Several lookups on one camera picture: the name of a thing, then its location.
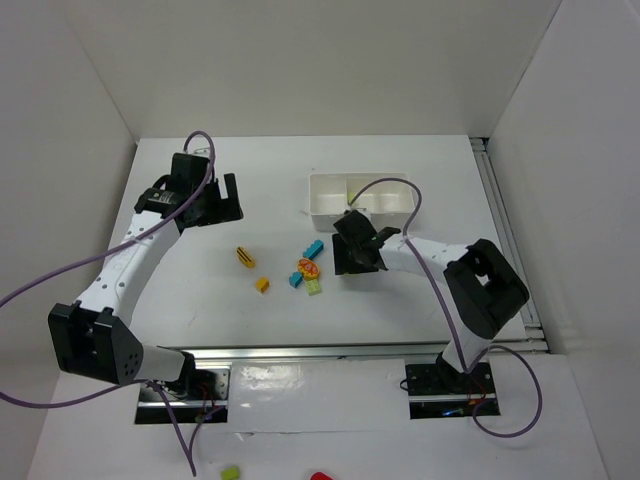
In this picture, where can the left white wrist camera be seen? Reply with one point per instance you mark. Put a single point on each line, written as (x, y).
(205, 152)

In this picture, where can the small orange lego brick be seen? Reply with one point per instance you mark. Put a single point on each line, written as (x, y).
(262, 285)

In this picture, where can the small teal lego brick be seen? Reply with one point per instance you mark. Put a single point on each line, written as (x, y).
(295, 279)

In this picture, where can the teal long lego brick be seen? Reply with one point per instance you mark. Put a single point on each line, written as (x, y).
(313, 250)

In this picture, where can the aluminium rail front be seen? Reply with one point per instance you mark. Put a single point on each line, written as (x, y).
(298, 353)

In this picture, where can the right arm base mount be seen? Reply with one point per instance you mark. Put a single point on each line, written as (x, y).
(437, 391)

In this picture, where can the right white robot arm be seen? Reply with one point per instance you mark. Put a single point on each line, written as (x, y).
(478, 289)

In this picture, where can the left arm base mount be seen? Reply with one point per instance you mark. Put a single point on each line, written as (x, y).
(207, 400)

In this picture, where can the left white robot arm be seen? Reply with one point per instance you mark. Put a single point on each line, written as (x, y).
(92, 336)

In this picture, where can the yellow striped bee lego brick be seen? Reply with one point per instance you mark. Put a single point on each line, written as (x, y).
(245, 257)

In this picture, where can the red object foreground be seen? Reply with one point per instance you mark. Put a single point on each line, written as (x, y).
(320, 475)

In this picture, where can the white three-compartment tray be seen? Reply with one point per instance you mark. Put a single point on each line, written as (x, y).
(386, 203)

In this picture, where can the lime green lego brick bottom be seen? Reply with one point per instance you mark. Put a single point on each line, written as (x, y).
(313, 287)

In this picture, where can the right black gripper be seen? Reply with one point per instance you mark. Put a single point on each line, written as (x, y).
(347, 253)

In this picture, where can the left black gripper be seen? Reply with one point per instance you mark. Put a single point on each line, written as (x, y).
(218, 210)

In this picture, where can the green lego brick foreground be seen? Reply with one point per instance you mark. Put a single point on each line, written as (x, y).
(230, 473)

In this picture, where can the orange butterfly lego brick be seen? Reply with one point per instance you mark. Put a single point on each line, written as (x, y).
(308, 269)

